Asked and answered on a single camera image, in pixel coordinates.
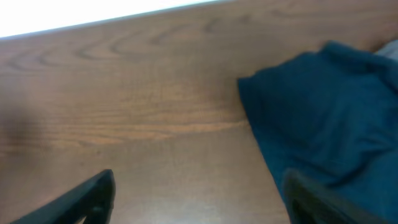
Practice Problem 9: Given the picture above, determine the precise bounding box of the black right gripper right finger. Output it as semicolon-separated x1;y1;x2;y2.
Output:
282;169;386;224

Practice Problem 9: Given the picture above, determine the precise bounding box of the grey white garment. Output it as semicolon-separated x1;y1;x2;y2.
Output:
376;40;398;61

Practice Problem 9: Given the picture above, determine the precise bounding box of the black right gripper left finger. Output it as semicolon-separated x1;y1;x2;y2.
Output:
12;169;116;224

